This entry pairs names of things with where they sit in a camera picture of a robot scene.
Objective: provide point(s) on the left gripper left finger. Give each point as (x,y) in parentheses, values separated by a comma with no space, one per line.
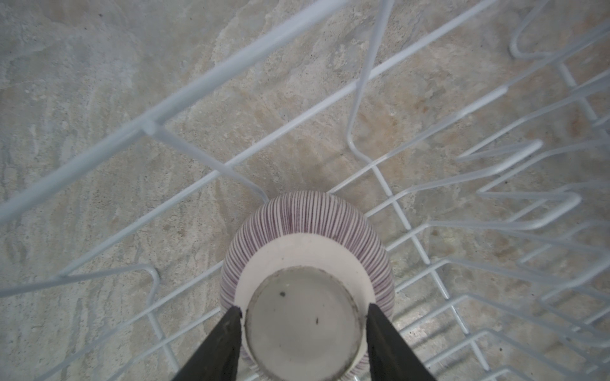
(217,357)

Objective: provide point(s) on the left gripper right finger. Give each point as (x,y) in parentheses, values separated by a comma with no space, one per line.
(390,357)

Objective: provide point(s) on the striped ceramic bowl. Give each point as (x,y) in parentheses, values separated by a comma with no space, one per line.
(303,269)

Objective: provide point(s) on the white wire dish rack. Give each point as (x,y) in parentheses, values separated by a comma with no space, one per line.
(474,135)

